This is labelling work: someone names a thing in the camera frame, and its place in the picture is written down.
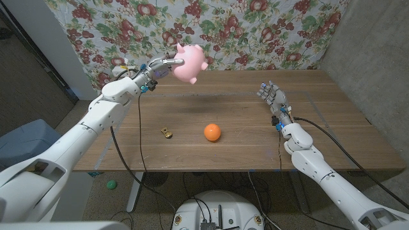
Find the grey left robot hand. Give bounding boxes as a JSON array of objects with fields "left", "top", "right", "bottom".
[{"left": 139, "top": 54, "right": 185, "bottom": 93}]

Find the dark brown door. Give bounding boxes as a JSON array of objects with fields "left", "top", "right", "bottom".
[{"left": 0, "top": 8, "right": 79, "bottom": 137}]

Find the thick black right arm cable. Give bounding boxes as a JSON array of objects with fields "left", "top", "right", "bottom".
[{"left": 293, "top": 116, "right": 409, "bottom": 210}]

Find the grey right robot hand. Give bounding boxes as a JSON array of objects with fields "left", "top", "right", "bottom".
[{"left": 257, "top": 80, "right": 293, "bottom": 130}]

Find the thin black right arm wire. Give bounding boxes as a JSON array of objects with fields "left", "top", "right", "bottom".
[{"left": 277, "top": 130, "right": 286, "bottom": 180}]

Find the white robot torso panel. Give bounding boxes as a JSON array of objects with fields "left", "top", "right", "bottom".
[{"left": 0, "top": 221, "right": 131, "bottom": 230}]

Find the blue grey storage box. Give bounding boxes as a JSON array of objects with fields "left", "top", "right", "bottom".
[{"left": 0, "top": 119, "right": 61, "bottom": 172}]

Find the thin black arm wire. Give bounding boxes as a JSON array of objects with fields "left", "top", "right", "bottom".
[
  {"left": 137, "top": 92, "right": 148, "bottom": 174},
  {"left": 277, "top": 130, "right": 286, "bottom": 180}
]

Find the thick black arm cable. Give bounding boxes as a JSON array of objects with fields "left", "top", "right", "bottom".
[
  {"left": 293, "top": 116, "right": 409, "bottom": 210},
  {"left": 109, "top": 68, "right": 176, "bottom": 212}
]

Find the pink plastic piggy bank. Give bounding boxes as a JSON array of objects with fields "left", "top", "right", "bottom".
[{"left": 171, "top": 43, "right": 209, "bottom": 85}]

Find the floral fruit print backdrop cloth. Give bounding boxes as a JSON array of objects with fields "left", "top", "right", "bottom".
[{"left": 44, "top": 0, "right": 351, "bottom": 89}]

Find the thin black left arm wire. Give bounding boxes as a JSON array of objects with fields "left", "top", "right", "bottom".
[{"left": 137, "top": 92, "right": 148, "bottom": 174}]

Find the orange fruit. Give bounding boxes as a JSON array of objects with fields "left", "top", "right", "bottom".
[{"left": 203, "top": 123, "right": 222, "bottom": 142}]

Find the black round fan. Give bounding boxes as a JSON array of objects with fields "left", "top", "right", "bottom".
[{"left": 142, "top": 171, "right": 169, "bottom": 188}]

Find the white power strip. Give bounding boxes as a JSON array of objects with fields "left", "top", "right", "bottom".
[{"left": 111, "top": 65, "right": 137, "bottom": 78}]

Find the white robot torso base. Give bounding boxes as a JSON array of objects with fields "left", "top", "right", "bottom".
[{"left": 172, "top": 190, "right": 265, "bottom": 230}]

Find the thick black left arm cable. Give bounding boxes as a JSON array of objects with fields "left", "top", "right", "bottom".
[{"left": 109, "top": 68, "right": 176, "bottom": 212}]

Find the metal table leg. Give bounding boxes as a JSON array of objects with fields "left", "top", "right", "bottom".
[
  {"left": 289, "top": 171, "right": 311, "bottom": 214},
  {"left": 126, "top": 171, "right": 144, "bottom": 214}
]

